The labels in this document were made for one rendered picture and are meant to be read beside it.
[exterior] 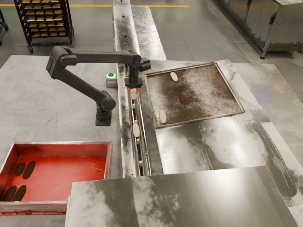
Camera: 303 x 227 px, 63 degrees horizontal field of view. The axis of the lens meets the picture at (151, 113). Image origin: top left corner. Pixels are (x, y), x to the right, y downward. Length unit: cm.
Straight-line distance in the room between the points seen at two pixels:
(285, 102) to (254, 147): 69
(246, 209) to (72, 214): 40
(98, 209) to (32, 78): 141
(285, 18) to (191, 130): 285
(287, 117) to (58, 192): 139
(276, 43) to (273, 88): 212
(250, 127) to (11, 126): 129
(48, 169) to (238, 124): 98
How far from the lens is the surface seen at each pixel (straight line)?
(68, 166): 129
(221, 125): 134
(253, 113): 143
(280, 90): 199
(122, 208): 62
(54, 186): 125
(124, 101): 153
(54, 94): 171
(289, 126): 172
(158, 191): 64
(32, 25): 378
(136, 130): 135
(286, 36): 408
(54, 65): 113
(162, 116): 138
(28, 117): 160
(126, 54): 127
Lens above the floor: 186
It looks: 43 degrees down
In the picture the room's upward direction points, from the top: 4 degrees clockwise
